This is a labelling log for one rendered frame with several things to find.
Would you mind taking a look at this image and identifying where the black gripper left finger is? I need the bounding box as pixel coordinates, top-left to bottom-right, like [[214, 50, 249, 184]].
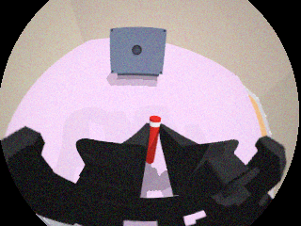
[[75, 123, 151, 199]]

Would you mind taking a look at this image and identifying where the red peg with white band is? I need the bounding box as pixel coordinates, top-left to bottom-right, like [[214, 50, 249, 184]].
[[147, 116, 161, 163]]

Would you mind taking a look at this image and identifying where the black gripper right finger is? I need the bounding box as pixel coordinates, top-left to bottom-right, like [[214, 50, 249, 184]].
[[158, 124, 240, 195]]

